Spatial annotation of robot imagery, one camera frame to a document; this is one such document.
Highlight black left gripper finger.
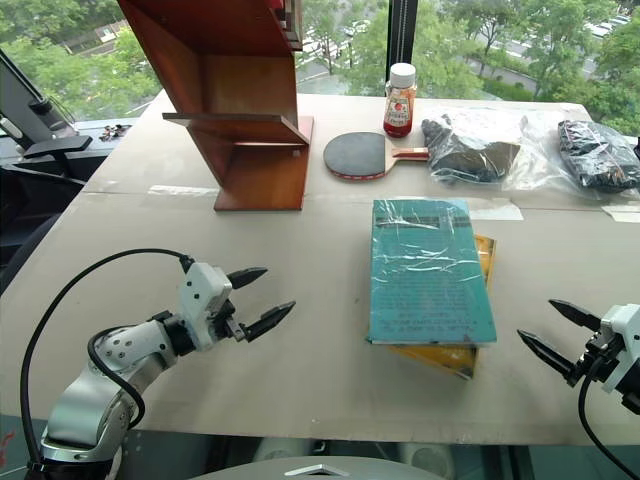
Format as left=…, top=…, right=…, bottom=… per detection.
left=243, top=300, right=297, bottom=344
left=227, top=267, right=269, bottom=289

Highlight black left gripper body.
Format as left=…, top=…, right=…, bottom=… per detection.
left=208, top=297, right=249, bottom=344

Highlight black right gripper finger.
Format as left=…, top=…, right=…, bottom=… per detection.
left=516, top=328, right=577, bottom=386
left=548, top=298, right=602, bottom=332

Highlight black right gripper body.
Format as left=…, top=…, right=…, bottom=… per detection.
left=569, top=331, right=624, bottom=387

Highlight yellow book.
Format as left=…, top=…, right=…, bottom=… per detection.
left=387, top=233, right=498, bottom=381

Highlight teal plastic-wrapped book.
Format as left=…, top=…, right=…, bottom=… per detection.
left=365, top=198, right=498, bottom=346

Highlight brown wooden bookshelf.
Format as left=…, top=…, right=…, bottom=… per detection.
left=117, top=0, right=316, bottom=213

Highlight bagged black fabric bundle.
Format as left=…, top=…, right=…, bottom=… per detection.
left=554, top=118, right=640, bottom=196

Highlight black table tennis paddle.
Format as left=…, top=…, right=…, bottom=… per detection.
left=322, top=131, right=431, bottom=181

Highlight bagged black gloves with card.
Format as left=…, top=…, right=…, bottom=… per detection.
left=420, top=110, right=566, bottom=191

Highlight small dark objects on ledge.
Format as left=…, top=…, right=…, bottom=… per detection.
left=98, top=122, right=132, bottom=142

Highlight red sauce bottle white cap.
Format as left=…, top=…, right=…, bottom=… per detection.
left=382, top=62, right=418, bottom=138

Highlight black office chair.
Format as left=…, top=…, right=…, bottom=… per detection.
left=0, top=47, right=94, bottom=296

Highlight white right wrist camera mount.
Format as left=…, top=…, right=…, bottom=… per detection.
left=597, top=303, right=640, bottom=395

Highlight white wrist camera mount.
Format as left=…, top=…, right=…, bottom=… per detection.
left=597, top=303, right=640, bottom=395
left=177, top=260, right=234, bottom=352

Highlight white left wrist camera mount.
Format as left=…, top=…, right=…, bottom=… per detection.
left=177, top=260, right=234, bottom=352

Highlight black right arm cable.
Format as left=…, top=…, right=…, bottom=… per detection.
left=577, top=349, right=640, bottom=480

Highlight black window frame post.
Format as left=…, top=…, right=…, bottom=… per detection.
left=387, top=0, right=416, bottom=96

